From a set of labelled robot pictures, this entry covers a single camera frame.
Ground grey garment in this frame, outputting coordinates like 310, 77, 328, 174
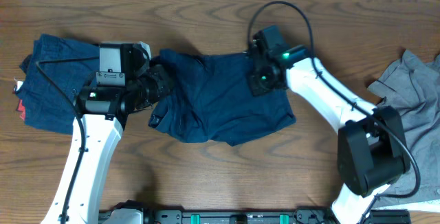
368, 50, 439, 208

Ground dark blue shorts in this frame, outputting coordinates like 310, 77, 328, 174
148, 49, 296, 146

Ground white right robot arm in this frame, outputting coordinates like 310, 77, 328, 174
247, 47, 419, 223

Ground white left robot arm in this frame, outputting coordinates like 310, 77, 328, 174
43, 65, 174, 223

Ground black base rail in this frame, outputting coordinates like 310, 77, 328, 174
98, 199, 412, 224

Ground red folded garment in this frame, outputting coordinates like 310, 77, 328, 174
16, 99, 26, 120

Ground folded dark blue garment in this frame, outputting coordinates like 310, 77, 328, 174
16, 34, 99, 135

